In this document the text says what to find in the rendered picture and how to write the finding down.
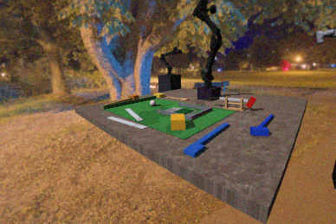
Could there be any green flat mat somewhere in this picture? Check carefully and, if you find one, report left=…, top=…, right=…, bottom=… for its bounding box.
left=105, top=99, right=236, bottom=140

